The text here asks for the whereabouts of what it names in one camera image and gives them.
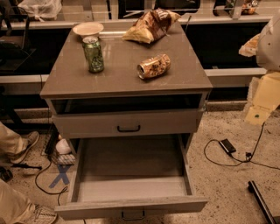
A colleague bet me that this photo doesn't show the open bottom drawer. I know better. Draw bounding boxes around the open bottom drawer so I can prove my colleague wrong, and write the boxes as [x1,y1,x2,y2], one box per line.
[56,134,207,221]

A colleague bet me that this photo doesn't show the khaki trouser leg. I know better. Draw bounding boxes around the khaki trouser leg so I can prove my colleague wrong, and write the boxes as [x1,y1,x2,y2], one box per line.
[0,122,19,158]
[0,180,35,224]

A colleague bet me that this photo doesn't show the upper khaki trouser leg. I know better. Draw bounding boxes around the upper khaki trouser leg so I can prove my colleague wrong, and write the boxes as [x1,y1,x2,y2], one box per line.
[0,122,19,158]

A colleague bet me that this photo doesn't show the upper grey sneaker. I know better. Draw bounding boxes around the upper grey sneaker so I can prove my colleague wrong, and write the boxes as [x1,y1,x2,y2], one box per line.
[9,131,39,164]

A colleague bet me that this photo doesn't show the black chair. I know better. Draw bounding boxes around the black chair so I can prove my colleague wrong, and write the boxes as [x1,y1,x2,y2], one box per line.
[0,6,35,72]

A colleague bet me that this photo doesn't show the lower grey sneaker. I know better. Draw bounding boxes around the lower grey sneaker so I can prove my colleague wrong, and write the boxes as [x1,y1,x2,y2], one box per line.
[24,205,58,224]

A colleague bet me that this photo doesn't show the black floor cable left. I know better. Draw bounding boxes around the black floor cable left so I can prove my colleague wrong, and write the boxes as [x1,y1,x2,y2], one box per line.
[34,157,69,207]

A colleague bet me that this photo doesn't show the black power adapter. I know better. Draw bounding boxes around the black power adapter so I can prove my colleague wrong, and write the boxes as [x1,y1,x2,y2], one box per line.
[219,139,236,154]

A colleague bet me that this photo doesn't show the black floor cable right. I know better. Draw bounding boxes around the black floor cable right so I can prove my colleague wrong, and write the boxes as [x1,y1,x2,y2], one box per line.
[203,121,280,172]

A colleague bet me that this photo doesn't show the closed middle drawer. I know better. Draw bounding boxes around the closed middle drawer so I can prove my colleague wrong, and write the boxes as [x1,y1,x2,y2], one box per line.
[52,109,203,139]

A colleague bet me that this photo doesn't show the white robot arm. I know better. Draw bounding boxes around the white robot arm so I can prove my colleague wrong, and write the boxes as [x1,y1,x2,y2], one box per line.
[245,11,280,125]

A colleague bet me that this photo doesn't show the black floor cable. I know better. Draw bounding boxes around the black floor cable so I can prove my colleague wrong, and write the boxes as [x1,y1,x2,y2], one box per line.
[203,121,280,172]
[34,157,69,207]

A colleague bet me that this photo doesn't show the grey drawer cabinet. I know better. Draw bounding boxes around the grey drawer cabinet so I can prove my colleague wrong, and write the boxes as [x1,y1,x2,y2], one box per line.
[39,19,214,221]

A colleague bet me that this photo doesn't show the brown chip bag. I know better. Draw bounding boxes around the brown chip bag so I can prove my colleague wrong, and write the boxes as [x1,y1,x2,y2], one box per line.
[122,8,180,44]

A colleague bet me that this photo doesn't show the grey sneaker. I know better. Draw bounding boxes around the grey sneaker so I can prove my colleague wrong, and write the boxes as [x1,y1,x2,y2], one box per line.
[24,205,58,224]
[9,131,39,164]

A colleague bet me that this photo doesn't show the green soda can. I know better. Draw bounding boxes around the green soda can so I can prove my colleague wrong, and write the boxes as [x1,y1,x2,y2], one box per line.
[82,36,104,73]

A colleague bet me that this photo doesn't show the white plastic bag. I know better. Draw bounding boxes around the white plastic bag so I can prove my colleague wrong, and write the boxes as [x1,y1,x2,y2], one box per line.
[18,0,62,22]

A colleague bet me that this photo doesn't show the lower khaki trouser leg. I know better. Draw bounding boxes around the lower khaki trouser leg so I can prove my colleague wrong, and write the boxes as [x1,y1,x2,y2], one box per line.
[0,180,35,224]

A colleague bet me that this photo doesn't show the black bar on floor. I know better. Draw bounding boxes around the black bar on floor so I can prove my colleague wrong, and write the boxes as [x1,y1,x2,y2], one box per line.
[248,181,279,224]

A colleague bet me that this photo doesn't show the orange crushed soda can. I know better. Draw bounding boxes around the orange crushed soda can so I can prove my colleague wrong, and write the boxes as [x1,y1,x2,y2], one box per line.
[136,53,171,80]

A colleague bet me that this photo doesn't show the white ceramic bowl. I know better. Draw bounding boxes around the white ceramic bowl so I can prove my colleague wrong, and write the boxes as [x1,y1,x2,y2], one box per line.
[73,22,104,38]

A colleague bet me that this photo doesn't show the white round object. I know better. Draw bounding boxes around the white round object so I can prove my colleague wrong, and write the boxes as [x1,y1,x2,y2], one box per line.
[56,139,71,155]

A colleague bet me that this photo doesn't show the blue tape cross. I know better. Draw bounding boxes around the blue tape cross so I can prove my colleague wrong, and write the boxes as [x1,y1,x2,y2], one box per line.
[49,164,70,188]

